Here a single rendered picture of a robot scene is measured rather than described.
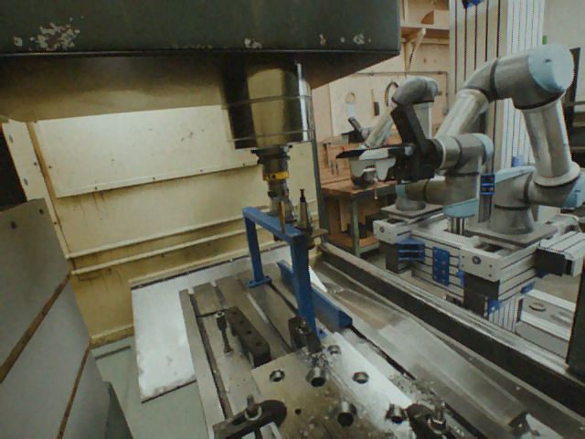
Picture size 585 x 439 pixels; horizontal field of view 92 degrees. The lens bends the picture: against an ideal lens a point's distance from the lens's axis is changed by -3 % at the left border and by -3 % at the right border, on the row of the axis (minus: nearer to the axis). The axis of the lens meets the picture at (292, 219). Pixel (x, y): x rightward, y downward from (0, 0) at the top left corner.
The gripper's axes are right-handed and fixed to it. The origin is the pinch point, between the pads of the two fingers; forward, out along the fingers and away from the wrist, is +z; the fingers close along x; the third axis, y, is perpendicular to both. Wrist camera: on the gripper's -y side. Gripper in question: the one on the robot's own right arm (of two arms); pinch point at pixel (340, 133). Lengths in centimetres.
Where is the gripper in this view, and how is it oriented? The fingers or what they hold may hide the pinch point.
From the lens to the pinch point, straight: 203.0
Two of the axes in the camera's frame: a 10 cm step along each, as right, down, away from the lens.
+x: 7.4, -3.9, 5.5
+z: -6.3, -1.3, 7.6
